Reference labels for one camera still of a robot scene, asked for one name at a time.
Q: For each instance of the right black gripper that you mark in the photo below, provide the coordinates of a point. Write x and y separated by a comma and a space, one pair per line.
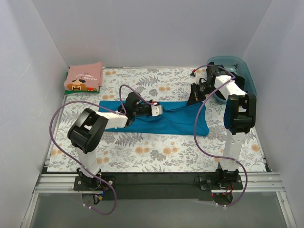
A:
198, 90

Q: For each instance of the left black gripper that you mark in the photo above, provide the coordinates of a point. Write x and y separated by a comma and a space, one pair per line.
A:
147, 110

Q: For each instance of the blue t shirt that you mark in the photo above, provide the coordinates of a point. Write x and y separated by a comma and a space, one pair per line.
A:
177, 118

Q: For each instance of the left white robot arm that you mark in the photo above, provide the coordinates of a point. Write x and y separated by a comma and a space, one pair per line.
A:
87, 131

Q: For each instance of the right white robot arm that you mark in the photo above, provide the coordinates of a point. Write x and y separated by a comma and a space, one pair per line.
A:
239, 118

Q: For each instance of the black t shirt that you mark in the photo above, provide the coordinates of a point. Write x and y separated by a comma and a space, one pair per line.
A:
214, 70

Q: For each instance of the teal plastic bin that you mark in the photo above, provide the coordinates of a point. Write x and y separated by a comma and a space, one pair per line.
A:
239, 67

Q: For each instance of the folded pink t shirt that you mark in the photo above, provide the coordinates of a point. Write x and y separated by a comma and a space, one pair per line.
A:
94, 69

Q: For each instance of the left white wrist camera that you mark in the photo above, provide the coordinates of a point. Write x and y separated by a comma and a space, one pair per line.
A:
156, 109

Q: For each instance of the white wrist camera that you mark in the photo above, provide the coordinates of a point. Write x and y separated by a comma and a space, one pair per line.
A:
156, 109
199, 76

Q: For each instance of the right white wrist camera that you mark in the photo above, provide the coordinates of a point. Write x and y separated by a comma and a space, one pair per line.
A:
199, 76

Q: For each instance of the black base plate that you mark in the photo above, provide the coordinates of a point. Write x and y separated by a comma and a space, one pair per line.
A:
160, 185

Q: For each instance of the aluminium frame rail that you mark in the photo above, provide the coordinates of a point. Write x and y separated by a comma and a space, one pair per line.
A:
55, 204

